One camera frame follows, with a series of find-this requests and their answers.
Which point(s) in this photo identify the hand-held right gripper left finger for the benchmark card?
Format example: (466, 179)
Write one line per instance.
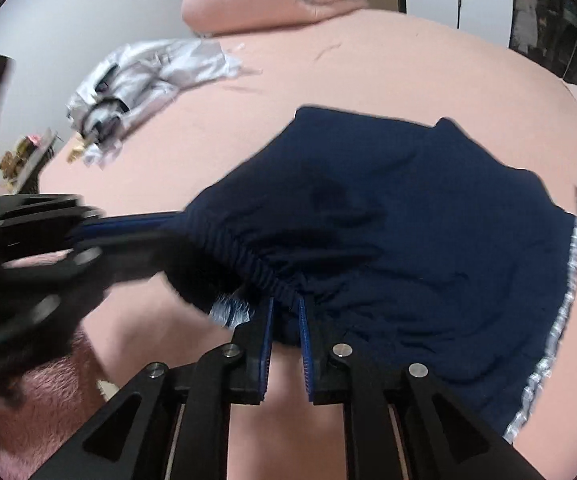
(267, 345)

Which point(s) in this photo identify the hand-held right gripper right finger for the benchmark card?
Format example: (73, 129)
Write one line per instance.
(305, 355)

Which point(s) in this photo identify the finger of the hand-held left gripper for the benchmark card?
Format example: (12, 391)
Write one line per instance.
(128, 221)
(133, 267)

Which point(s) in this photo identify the navy blue shorts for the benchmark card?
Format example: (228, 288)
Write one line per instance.
(408, 240)

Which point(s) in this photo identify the shelf with small trinkets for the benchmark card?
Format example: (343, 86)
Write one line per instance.
(23, 157)

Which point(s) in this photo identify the small yellow item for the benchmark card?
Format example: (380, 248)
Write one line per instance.
(75, 151)

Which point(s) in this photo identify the white grey crumpled garment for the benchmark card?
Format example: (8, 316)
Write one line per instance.
(153, 80)

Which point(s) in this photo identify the pink fluffy cloth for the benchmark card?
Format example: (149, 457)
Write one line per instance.
(53, 410)

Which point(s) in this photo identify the pink bed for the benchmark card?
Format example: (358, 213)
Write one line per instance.
(368, 70)

